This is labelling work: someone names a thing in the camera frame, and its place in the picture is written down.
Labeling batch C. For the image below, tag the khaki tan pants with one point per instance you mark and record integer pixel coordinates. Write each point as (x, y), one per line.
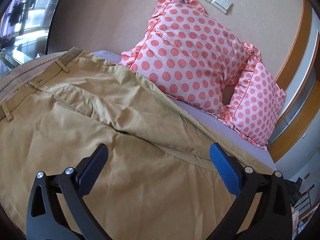
(158, 182)

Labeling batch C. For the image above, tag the large pink polka-dot pillow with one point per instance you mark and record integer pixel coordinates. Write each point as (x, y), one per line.
(188, 55)

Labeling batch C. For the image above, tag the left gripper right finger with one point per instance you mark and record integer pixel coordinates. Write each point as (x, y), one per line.
(272, 218)

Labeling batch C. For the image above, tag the wooden headboard frame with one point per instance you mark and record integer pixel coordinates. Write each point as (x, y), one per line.
(300, 109)

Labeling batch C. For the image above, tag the small pink polka-dot pillow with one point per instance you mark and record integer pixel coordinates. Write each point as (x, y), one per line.
(256, 102)

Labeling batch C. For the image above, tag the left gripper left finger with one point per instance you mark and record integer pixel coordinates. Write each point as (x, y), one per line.
(45, 217)

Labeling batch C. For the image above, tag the white wall light switch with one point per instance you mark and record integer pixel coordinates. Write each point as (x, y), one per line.
(222, 5)

